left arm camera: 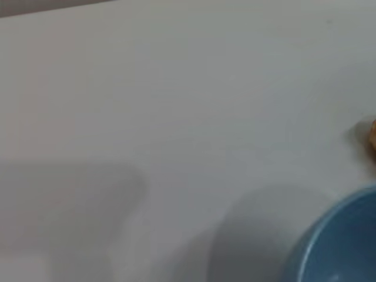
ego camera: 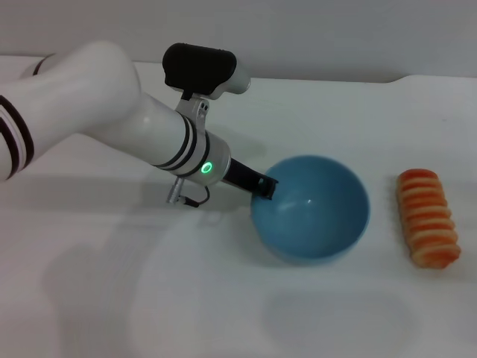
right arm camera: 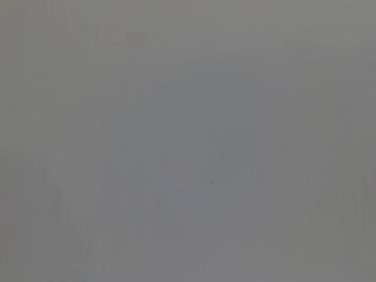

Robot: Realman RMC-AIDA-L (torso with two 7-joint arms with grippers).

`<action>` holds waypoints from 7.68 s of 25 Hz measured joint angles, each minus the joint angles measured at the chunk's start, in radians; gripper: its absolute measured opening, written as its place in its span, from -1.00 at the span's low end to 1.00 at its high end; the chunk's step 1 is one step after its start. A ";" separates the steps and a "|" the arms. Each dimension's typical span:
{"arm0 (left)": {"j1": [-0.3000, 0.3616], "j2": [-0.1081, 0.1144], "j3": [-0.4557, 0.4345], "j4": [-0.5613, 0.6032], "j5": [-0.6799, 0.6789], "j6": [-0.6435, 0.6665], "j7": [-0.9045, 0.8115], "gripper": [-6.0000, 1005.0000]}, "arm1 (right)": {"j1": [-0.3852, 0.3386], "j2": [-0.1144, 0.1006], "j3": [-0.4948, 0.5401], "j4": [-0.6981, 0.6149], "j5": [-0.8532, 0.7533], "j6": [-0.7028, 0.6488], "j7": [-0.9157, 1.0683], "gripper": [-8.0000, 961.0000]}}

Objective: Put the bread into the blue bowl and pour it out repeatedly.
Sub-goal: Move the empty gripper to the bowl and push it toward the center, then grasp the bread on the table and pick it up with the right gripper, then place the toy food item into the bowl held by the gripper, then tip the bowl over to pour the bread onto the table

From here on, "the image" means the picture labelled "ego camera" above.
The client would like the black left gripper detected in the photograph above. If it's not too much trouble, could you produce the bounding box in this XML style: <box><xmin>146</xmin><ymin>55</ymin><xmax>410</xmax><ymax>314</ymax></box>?
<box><xmin>222</xmin><ymin>157</ymin><xmax>280</xmax><ymax>201</ymax></box>

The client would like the blue bowl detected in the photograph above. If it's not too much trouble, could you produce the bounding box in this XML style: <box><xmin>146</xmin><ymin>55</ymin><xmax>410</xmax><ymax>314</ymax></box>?
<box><xmin>250</xmin><ymin>154</ymin><xmax>372</xmax><ymax>263</ymax></box>

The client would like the orange striped bread roll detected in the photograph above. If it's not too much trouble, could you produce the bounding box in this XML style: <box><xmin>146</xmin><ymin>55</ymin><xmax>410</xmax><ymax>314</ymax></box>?
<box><xmin>395</xmin><ymin>168</ymin><xmax>462</xmax><ymax>270</ymax></box>

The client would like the silver plug with black cable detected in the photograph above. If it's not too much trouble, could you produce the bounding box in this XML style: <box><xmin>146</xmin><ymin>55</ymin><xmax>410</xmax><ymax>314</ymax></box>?
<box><xmin>165</xmin><ymin>178</ymin><xmax>212</xmax><ymax>207</ymax></box>

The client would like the silver camera mount bracket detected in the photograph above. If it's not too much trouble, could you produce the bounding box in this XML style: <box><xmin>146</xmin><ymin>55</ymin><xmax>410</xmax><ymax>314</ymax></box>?
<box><xmin>174</xmin><ymin>92</ymin><xmax>210</xmax><ymax>131</ymax></box>

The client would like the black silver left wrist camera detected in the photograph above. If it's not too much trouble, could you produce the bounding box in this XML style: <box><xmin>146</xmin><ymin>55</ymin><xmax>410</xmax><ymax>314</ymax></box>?
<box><xmin>162</xmin><ymin>43</ymin><xmax>252</xmax><ymax>101</ymax></box>

